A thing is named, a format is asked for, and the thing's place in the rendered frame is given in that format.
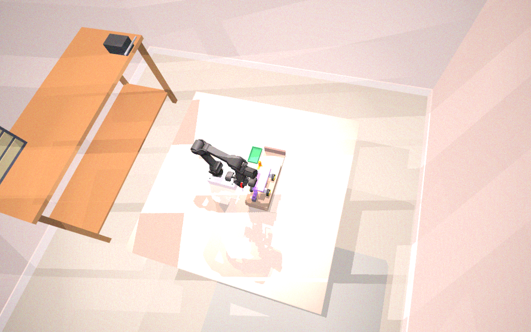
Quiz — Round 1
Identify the green tray floor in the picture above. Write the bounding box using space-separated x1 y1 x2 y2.
249 148 261 162

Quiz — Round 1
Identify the tan wooden ramp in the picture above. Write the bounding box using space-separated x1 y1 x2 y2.
245 146 286 211

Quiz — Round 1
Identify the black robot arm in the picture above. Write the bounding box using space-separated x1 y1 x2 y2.
190 139 258 179

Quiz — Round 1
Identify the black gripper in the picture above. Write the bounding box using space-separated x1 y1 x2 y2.
225 171 257 188

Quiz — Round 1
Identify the purple wheeled trolley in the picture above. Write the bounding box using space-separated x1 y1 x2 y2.
249 166 276 200

